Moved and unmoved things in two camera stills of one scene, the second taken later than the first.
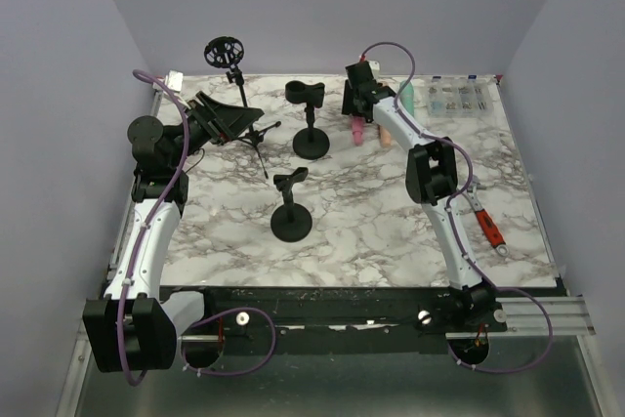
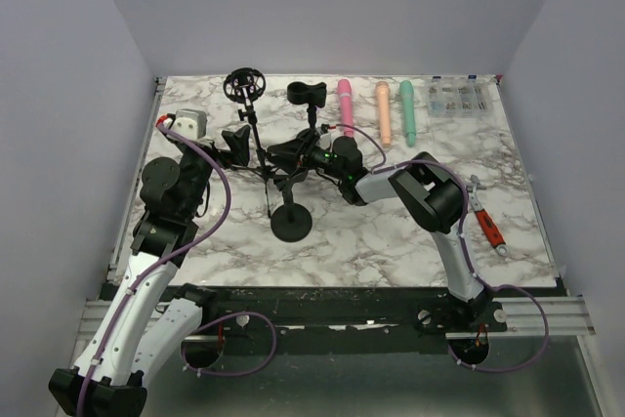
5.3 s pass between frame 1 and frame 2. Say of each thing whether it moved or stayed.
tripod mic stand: moved
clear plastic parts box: stayed
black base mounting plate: stayed
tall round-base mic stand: stayed
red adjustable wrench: stayed
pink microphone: moved
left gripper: moved
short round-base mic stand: stayed
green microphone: stayed
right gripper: moved
